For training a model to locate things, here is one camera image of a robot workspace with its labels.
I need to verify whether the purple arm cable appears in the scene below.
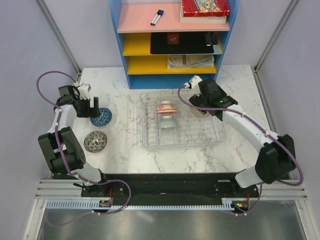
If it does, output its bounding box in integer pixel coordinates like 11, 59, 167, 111
177, 83, 304, 217
36, 71, 132, 228

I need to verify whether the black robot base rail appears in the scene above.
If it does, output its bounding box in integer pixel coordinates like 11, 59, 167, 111
72, 172, 263, 215

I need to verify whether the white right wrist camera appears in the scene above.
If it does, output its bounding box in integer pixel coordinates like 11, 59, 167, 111
184, 75, 203, 90

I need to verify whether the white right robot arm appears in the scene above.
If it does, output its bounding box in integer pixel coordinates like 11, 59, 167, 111
184, 75, 296, 197

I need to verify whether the blue and yellow shelf unit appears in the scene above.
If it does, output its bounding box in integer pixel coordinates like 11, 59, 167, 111
109, 0, 240, 89

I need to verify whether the grey mosaic patterned bowl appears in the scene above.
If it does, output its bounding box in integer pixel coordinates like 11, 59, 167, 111
83, 131, 108, 153

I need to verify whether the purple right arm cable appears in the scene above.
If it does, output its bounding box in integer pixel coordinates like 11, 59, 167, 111
177, 83, 304, 217

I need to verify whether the pale green bowl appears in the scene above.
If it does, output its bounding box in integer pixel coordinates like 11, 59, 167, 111
157, 115, 178, 129

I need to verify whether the white thick book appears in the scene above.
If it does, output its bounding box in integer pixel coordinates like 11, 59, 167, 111
179, 10, 227, 24

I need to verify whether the light blue cable duct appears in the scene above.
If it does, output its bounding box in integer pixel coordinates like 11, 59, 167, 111
46, 199, 235, 211

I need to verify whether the folded newspaper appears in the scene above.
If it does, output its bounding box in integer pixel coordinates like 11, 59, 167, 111
167, 55, 215, 69

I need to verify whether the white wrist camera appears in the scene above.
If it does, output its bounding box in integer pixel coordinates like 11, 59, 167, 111
76, 84, 91, 100
184, 75, 203, 90

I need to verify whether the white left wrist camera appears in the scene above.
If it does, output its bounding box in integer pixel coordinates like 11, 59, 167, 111
76, 84, 91, 100

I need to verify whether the brown geometric patterned bowl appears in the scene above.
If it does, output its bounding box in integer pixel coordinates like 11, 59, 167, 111
190, 107, 211, 119

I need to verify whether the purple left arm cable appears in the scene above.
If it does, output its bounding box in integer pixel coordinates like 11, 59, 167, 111
36, 71, 132, 228

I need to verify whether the blue capped marker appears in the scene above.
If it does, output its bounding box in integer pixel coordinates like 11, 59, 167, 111
153, 9, 164, 26

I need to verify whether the orange floral patterned bowl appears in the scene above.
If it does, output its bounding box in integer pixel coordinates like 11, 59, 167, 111
155, 101, 178, 114

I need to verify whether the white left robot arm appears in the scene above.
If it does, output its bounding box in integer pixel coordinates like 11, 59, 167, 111
38, 84, 110, 197

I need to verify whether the aluminium frame post left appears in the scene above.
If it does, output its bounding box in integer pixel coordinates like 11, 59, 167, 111
34, 0, 82, 76

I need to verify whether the black device on shelf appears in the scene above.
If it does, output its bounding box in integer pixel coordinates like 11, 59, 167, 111
204, 31, 219, 47

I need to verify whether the aluminium frame post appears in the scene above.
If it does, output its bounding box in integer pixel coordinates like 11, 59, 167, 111
253, 0, 302, 73
34, 0, 82, 76

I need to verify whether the white wire dish rack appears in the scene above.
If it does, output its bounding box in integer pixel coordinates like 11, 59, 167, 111
139, 90, 226, 149

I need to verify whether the blue triangle patterned bowl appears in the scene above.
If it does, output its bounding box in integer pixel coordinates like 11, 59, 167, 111
90, 107, 113, 127

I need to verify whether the aluminium frame post right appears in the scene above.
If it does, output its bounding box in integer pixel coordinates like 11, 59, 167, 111
253, 0, 302, 73

